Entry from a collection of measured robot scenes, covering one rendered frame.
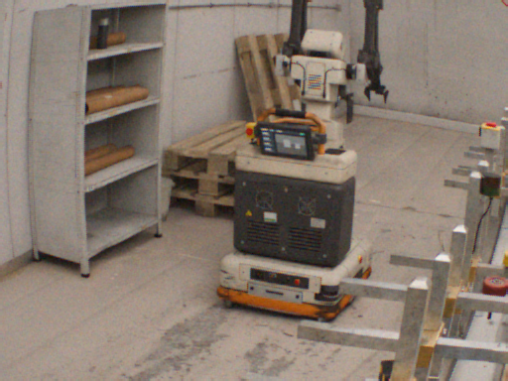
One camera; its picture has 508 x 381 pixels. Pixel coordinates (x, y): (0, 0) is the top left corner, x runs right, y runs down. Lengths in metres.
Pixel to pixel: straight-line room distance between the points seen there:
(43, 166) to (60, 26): 0.83
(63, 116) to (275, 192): 1.24
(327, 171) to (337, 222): 0.24
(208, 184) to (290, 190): 1.72
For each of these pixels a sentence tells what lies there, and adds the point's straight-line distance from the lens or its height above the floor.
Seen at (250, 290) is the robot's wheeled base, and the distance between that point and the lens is 3.72.
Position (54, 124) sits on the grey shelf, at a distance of 4.07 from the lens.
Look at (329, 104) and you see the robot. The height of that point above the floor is 0.99.
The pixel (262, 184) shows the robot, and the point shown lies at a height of 0.65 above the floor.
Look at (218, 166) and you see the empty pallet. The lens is 5.17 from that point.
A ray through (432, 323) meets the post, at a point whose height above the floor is 0.99.
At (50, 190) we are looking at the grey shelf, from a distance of 4.17.
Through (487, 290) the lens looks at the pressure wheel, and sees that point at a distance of 1.82.
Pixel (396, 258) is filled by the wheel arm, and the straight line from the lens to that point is 2.12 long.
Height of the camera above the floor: 1.56
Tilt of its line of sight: 15 degrees down
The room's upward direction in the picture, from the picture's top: 2 degrees clockwise
